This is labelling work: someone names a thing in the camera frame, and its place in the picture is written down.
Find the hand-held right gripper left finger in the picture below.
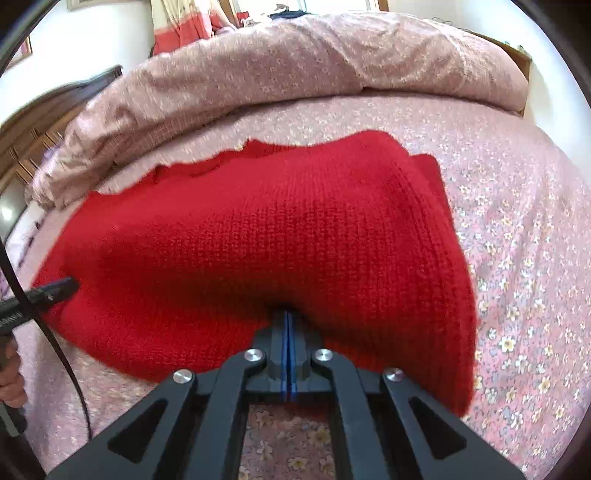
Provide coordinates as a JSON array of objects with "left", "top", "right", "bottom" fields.
[{"left": 46, "top": 310, "right": 288, "bottom": 480}]

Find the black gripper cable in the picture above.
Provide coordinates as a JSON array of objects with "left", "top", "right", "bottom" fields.
[{"left": 0, "top": 237, "right": 93, "bottom": 441}]

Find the dark wooden headboard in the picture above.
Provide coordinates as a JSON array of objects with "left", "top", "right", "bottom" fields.
[{"left": 0, "top": 65, "right": 124, "bottom": 241}]

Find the pale lilac pillow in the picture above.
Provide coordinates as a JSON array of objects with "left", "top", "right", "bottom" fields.
[{"left": 7, "top": 203, "right": 61, "bottom": 278}]

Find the cream and pink curtain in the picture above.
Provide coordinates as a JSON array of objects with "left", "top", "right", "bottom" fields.
[{"left": 150, "top": 0, "right": 241, "bottom": 56}]

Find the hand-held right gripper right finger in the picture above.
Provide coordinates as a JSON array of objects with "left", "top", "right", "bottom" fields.
[{"left": 288, "top": 310, "right": 527, "bottom": 480}]

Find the wooden bedside cabinet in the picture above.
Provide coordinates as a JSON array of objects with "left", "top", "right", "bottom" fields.
[{"left": 466, "top": 30, "right": 533, "bottom": 117}]

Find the person's left hand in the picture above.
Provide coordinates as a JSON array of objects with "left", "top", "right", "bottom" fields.
[{"left": 0, "top": 339, "right": 28, "bottom": 409}]

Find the red knit cardigan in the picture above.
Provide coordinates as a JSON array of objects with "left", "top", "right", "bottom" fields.
[{"left": 30, "top": 130, "right": 478, "bottom": 416}]

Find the pink floral quilt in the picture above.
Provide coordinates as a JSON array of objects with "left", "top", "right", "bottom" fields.
[{"left": 25, "top": 11, "right": 529, "bottom": 210}]

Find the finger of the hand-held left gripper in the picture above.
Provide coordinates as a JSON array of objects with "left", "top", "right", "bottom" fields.
[{"left": 0, "top": 277, "right": 80, "bottom": 334}]

